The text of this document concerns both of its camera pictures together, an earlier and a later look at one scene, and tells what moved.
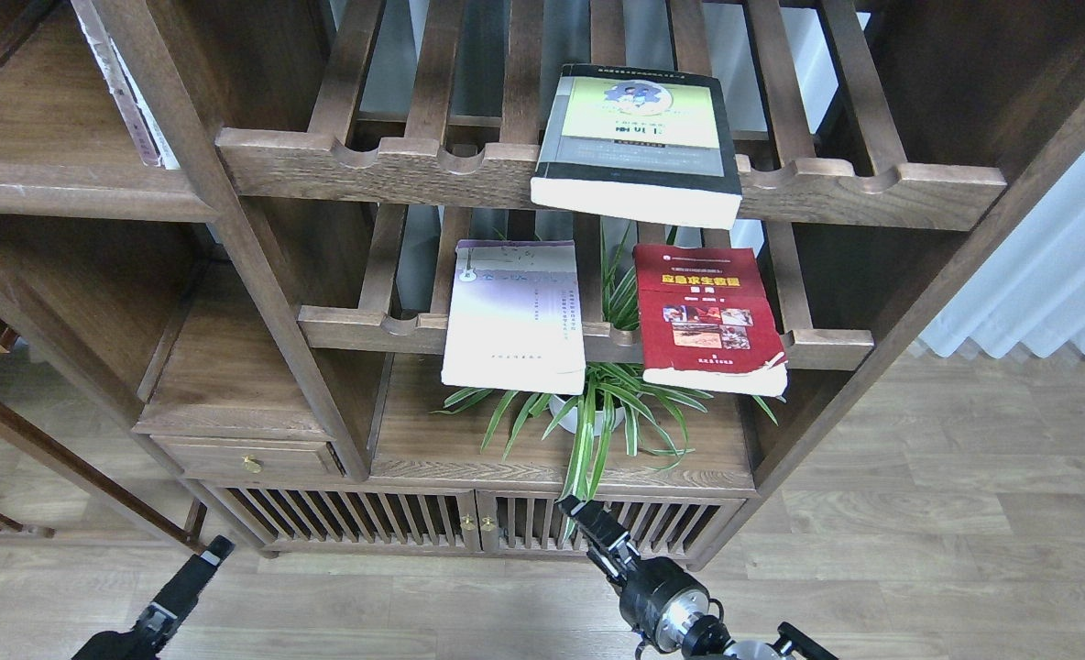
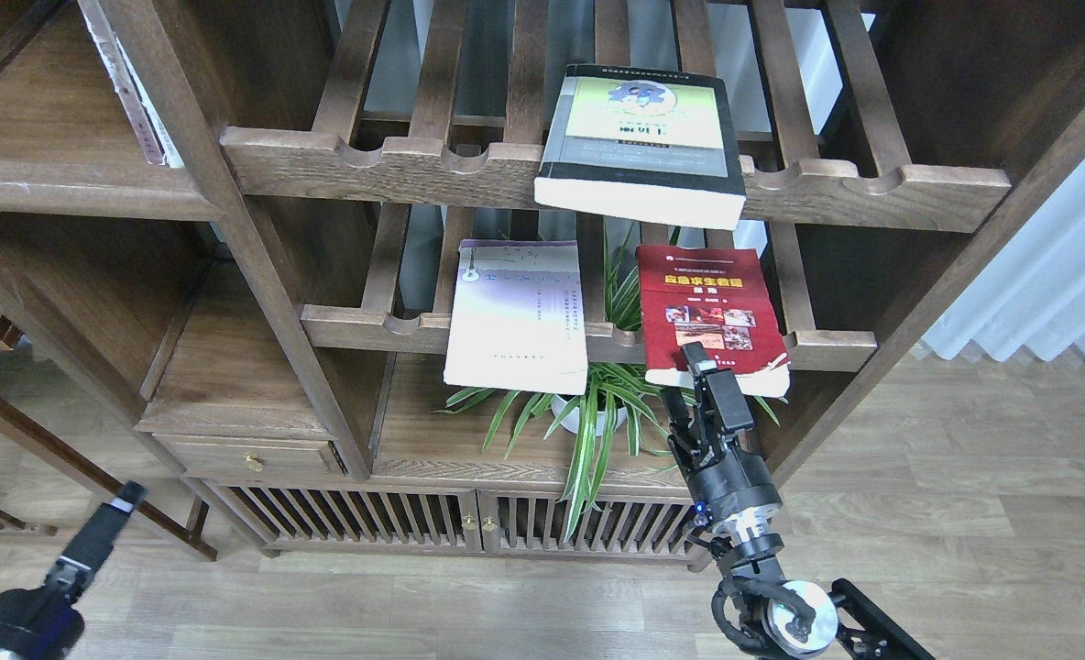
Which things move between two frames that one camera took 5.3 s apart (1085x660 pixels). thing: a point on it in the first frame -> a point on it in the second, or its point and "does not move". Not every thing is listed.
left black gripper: (174, 602) -> (40, 623)
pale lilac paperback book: (515, 320) does not move
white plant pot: (571, 423) does not move
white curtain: (1057, 280) does not move
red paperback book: (707, 321) does not move
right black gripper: (657, 599) -> (731, 488)
